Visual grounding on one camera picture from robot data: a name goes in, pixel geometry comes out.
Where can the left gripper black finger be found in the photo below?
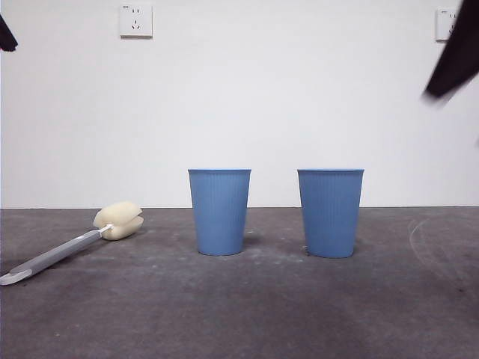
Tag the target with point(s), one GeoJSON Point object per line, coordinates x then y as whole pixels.
{"type": "Point", "coordinates": [6, 37]}

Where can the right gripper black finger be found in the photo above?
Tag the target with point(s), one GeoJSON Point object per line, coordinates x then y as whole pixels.
{"type": "Point", "coordinates": [460, 52]}

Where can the blue ribbed plastic cup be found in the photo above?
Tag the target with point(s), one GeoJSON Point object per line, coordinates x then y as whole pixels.
{"type": "Point", "coordinates": [220, 213]}
{"type": "Point", "coordinates": [330, 213]}

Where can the white wall socket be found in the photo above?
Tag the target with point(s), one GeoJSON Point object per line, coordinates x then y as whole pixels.
{"type": "Point", "coordinates": [443, 26]}
{"type": "Point", "coordinates": [136, 20]}

